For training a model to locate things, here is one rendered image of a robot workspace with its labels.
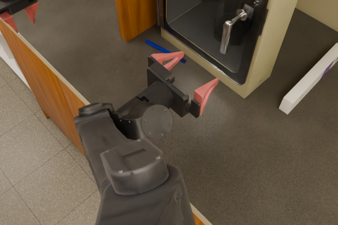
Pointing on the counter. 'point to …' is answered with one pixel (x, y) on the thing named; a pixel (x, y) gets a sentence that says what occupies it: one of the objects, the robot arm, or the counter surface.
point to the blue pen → (161, 48)
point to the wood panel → (135, 2)
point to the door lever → (230, 30)
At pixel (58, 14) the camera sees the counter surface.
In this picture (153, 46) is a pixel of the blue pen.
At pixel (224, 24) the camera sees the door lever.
